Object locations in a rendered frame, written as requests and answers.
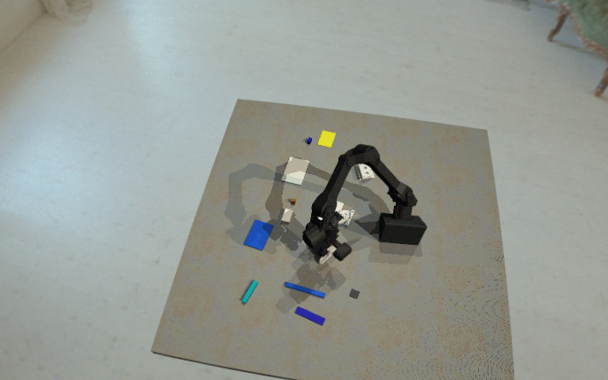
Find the dark blue flat bar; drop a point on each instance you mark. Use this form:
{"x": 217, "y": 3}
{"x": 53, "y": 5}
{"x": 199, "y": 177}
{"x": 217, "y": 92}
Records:
{"x": 310, "y": 315}

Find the teal flat bar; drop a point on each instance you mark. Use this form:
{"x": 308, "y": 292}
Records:
{"x": 249, "y": 292}

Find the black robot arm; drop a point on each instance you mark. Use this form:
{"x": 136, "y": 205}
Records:
{"x": 325, "y": 203}

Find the blue rectangular bar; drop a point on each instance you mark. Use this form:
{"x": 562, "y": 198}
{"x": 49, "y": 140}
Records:
{"x": 304, "y": 290}

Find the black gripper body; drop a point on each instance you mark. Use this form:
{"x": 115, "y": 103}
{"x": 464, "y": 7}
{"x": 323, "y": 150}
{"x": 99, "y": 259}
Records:
{"x": 342, "y": 250}

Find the blue flat rectangular plate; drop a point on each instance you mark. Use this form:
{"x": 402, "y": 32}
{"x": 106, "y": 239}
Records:
{"x": 258, "y": 235}

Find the yellow flat plate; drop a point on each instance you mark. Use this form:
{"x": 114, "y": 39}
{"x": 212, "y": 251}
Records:
{"x": 326, "y": 139}

